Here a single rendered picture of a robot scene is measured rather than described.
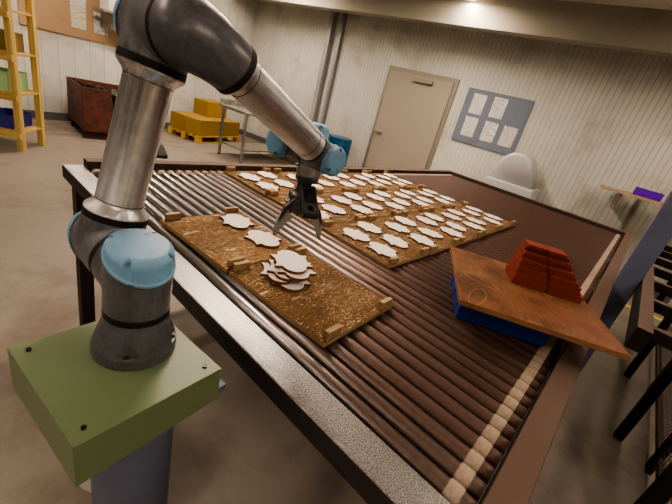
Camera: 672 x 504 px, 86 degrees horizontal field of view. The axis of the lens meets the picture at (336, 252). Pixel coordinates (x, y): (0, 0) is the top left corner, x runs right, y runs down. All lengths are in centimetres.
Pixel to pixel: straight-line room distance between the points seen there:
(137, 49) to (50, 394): 58
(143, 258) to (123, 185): 16
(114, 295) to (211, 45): 44
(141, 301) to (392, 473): 55
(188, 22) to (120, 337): 54
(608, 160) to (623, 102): 75
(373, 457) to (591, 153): 593
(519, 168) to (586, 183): 111
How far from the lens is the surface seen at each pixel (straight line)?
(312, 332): 97
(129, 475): 102
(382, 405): 88
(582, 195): 641
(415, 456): 82
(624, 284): 248
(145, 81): 76
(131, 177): 78
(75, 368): 82
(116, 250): 71
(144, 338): 77
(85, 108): 666
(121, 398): 76
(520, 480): 87
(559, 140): 642
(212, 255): 125
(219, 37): 67
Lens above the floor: 151
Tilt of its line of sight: 23 degrees down
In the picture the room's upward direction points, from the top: 15 degrees clockwise
